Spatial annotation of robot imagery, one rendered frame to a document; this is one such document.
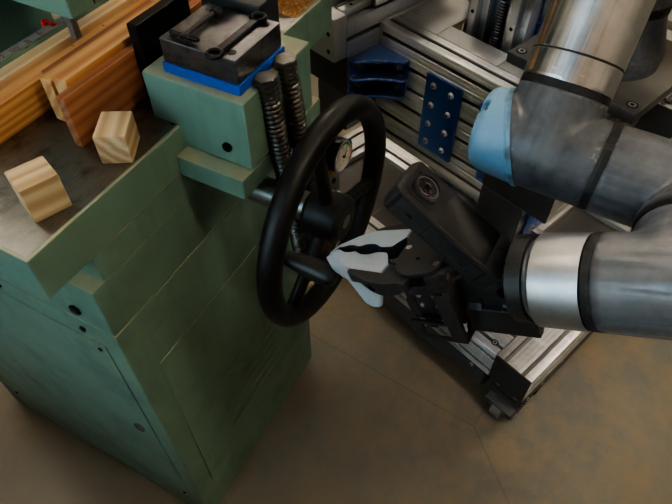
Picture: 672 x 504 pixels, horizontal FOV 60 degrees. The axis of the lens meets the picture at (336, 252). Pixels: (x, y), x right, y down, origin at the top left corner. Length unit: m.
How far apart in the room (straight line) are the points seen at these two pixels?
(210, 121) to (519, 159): 0.34
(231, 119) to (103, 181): 0.15
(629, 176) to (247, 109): 0.37
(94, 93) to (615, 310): 0.55
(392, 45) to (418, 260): 0.80
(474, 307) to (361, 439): 0.94
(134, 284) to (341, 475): 0.80
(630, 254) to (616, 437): 1.15
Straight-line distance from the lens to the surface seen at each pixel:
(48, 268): 0.63
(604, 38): 0.51
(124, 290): 0.74
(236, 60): 0.62
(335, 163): 0.99
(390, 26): 1.24
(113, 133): 0.66
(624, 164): 0.50
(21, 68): 0.78
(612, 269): 0.44
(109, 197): 0.66
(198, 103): 0.67
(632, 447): 1.58
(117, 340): 0.77
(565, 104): 0.51
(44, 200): 0.63
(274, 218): 0.58
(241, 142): 0.66
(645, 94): 0.99
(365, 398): 1.47
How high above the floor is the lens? 1.32
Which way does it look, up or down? 50 degrees down
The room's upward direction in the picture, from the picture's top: straight up
